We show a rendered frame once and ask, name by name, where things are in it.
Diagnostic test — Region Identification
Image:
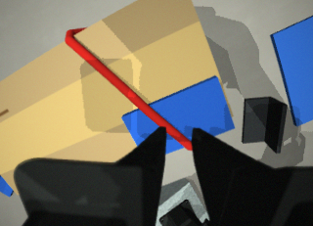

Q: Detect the tan cardboard box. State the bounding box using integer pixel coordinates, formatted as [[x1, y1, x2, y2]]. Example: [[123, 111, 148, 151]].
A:
[[0, 0, 233, 195]]

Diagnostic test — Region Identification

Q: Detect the blue flat rectangular slab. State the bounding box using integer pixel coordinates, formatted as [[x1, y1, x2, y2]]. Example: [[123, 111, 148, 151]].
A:
[[270, 16, 313, 126]]

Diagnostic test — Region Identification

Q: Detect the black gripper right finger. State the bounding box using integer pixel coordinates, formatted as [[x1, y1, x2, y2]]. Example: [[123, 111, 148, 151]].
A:
[[191, 127, 313, 226]]

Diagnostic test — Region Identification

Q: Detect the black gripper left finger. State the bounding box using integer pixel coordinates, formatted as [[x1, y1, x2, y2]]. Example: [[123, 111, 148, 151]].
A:
[[14, 126, 167, 226]]

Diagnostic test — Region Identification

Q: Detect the red strap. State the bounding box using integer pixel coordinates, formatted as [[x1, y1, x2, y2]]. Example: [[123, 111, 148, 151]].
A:
[[65, 28, 192, 151]]

